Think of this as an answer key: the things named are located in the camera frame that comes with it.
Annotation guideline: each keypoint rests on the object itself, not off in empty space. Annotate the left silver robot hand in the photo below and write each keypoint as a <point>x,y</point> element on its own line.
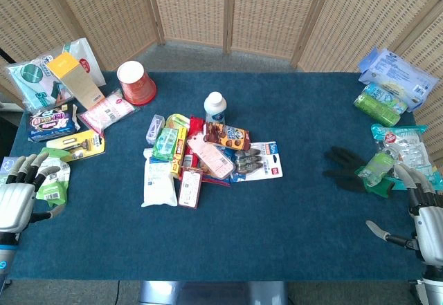
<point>15,194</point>

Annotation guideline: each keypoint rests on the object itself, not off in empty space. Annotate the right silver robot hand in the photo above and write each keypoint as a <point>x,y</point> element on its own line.
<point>427,222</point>

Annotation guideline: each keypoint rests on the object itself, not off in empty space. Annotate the pink package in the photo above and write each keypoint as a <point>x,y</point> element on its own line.
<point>210,156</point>

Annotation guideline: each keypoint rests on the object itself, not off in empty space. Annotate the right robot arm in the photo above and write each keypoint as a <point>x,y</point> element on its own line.
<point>432,286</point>

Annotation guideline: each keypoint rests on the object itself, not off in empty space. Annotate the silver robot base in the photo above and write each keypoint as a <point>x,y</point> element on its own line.
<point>212,293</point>

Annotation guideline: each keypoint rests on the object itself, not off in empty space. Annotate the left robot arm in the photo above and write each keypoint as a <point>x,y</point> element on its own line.
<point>5,256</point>

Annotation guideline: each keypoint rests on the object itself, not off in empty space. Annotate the yellow tan carton box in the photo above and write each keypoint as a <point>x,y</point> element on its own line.
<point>75,80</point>

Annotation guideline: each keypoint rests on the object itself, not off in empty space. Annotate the green gum pack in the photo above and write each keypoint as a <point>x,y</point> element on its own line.
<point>165,144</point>

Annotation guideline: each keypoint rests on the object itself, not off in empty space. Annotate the yellow red stick box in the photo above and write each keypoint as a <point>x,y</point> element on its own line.
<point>180,153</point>

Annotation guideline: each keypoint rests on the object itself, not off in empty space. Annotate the green white sachet pack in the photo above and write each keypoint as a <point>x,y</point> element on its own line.
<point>53,180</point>

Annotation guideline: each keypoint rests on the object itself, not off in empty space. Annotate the clear green label bottle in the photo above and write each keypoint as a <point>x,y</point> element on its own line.
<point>377,165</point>

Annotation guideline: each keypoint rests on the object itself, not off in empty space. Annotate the teal dental floss bag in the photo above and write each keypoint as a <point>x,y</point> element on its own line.
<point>405,149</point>

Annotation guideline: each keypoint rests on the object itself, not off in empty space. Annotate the dark blue sanitary pad pack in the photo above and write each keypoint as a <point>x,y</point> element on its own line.
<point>52,123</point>

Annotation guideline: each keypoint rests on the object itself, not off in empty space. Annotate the yellow razor blister pack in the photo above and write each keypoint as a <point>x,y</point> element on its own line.
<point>78,144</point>

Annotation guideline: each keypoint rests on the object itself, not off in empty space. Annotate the black work glove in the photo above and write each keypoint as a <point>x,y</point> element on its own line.
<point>349,172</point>

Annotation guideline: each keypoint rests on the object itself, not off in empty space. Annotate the green grey cloth pack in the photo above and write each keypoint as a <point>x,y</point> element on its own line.
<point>31,83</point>

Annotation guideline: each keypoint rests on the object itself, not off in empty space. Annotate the pink white wipes pack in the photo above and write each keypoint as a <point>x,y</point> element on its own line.
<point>107,111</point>

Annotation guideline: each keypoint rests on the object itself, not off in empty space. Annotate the green drink can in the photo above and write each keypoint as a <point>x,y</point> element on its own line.
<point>375,109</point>

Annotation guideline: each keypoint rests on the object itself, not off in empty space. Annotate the light blue drink can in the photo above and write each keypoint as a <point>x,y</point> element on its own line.
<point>384,97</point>

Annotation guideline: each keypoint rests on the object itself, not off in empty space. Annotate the white soft tissue pack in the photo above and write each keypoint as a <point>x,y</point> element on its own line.
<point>158,182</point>

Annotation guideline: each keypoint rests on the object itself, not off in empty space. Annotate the blue wet wipes pack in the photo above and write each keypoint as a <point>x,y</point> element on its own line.
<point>398,73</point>

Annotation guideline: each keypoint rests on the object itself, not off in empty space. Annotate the white red plastic bag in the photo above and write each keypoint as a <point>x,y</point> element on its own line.
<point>88,61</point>

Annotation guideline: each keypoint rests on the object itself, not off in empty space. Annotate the clear small plastic case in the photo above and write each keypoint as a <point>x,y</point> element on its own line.
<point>154,128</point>

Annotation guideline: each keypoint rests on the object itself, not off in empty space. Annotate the red paper cup stack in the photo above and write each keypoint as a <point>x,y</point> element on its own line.
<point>136,83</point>

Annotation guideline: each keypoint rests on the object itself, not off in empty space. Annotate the red framed card pack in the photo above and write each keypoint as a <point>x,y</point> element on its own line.
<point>190,187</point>

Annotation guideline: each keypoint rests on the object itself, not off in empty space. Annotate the yellow green toothbrush pack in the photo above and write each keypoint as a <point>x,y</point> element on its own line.
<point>176,120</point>

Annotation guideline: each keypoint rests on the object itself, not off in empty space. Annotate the binder clips blister card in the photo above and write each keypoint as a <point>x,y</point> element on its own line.
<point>259,163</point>

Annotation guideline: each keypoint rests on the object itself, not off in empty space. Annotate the red snack packet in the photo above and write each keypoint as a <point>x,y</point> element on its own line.
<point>195,125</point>

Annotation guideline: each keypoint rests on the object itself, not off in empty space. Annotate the blue felt table mat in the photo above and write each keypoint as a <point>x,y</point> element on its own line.
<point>221,222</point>

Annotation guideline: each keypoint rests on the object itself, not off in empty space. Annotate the white plastic drink bottle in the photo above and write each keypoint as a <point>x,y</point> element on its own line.
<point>215,108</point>

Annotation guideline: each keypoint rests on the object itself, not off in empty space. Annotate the brown chocolate snack pack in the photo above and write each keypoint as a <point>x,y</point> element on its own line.
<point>226,135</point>

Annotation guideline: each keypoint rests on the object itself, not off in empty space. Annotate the woven bamboo folding screen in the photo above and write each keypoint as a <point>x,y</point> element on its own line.
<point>221,11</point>

